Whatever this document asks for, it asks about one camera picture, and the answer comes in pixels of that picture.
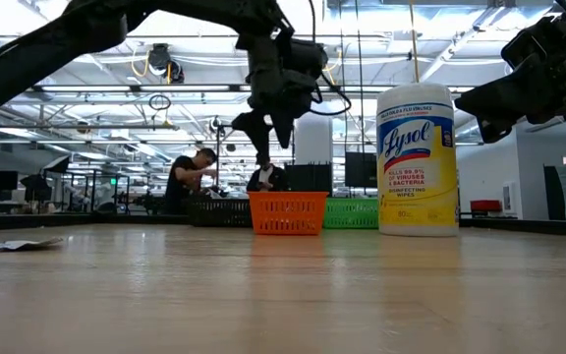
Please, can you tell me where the person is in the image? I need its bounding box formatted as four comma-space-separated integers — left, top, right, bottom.
246, 155, 290, 194
164, 147, 219, 215

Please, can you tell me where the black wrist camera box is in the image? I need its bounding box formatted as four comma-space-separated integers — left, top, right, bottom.
290, 37, 330, 80

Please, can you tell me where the black plastic basket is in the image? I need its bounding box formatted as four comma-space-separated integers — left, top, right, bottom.
188, 195, 254, 228

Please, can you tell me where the black ceiling cable reel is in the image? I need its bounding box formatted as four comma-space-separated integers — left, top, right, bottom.
145, 42, 186, 85

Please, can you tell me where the Lysol wipes canister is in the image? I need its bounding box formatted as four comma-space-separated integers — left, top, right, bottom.
375, 82, 460, 238

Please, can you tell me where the black rack frame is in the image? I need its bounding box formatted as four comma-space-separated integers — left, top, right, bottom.
213, 122, 297, 196

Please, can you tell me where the orange plastic basket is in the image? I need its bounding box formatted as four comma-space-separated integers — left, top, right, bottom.
248, 191, 330, 236

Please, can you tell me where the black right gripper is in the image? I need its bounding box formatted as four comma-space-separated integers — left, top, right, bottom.
453, 15, 566, 145

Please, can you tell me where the small black ceiling reel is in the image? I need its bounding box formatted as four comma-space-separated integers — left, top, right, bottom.
207, 115, 226, 139

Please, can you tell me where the black perforated long box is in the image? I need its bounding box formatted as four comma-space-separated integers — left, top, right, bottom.
283, 163, 333, 194

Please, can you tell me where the blue white alcohol pad packet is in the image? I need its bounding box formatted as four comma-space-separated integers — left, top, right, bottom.
0, 237, 65, 253

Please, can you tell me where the red box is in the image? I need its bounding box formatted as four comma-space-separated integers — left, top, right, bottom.
469, 199, 504, 215

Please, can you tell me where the yellow hanging cable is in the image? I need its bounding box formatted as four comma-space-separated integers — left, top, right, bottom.
408, 0, 422, 84

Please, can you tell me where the green plastic basket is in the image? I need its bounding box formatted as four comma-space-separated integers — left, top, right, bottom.
322, 197, 380, 230

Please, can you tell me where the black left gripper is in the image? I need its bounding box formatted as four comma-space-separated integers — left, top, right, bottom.
231, 24, 319, 167

